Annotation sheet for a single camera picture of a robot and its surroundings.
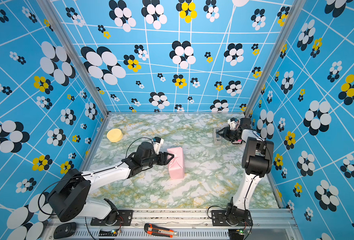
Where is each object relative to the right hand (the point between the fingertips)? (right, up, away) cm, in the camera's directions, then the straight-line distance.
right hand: (221, 133), depth 100 cm
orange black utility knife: (-42, -44, -30) cm, 68 cm away
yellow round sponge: (-74, -1, +4) cm, 74 cm away
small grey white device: (-3, -4, -1) cm, 5 cm away
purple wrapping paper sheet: (-30, -16, -23) cm, 41 cm away
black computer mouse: (-82, -43, -32) cm, 98 cm away
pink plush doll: (+7, -4, -14) cm, 16 cm away
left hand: (-33, -12, -17) cm, 38 cm away
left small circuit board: (-63, -47, -29) cm, 83 cm away
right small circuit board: (-1, -47, -30) cm, 55 cm away
